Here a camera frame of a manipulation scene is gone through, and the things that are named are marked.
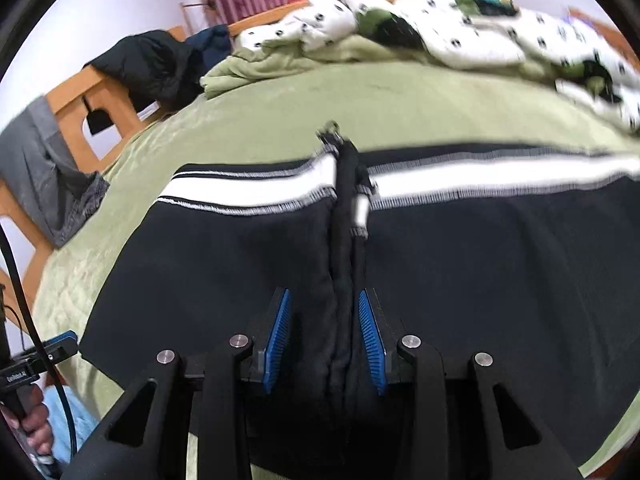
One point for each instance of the black jacket on bedframe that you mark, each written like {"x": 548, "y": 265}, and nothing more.
{"x": 157, "y": 66}

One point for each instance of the white floral quilt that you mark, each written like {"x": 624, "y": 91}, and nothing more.
{"x": 582, "y": 65}

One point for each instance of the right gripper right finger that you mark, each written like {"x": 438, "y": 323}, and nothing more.
{"x": 466, "y": 426}

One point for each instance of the person's left hand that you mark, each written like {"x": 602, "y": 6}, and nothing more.
{"x": 35, "y": 423}

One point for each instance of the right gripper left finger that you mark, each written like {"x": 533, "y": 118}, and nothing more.
{"x": 145, "y": 433}

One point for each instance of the grey jeans on bedframe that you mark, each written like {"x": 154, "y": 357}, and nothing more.
{"x": 42, "y": 175}

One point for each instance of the black pants with white stripe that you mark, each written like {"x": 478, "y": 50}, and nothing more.
{"x": 528, "y": 253}

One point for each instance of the light green folded blanket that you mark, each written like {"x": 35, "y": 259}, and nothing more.
{"x": 244, "y": 66}

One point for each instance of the green bed blanket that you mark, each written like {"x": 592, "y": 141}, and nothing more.
{"x": 377, "y": 105}

